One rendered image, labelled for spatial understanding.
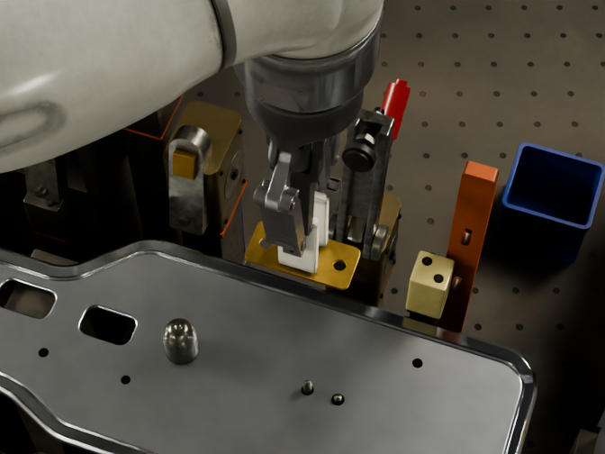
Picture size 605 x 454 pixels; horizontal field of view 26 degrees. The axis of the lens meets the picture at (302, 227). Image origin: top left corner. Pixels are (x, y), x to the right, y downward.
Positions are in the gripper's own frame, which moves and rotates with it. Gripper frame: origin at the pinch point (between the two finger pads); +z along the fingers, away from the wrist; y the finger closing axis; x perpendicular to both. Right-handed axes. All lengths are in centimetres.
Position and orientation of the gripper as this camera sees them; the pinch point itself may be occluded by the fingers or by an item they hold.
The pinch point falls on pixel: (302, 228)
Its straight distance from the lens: 97.3
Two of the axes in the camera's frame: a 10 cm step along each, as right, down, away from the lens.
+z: 0.0, 5.1, 8.6
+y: -3.3, 8.1, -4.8
